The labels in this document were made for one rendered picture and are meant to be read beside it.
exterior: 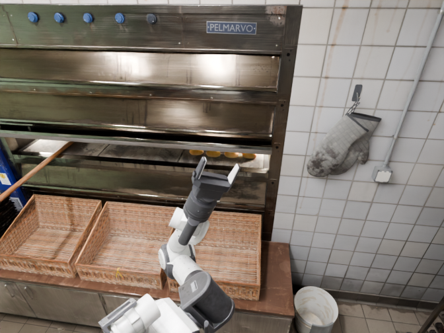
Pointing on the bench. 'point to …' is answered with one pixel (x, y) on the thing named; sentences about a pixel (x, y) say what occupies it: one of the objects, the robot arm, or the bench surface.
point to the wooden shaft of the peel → (34, 172)
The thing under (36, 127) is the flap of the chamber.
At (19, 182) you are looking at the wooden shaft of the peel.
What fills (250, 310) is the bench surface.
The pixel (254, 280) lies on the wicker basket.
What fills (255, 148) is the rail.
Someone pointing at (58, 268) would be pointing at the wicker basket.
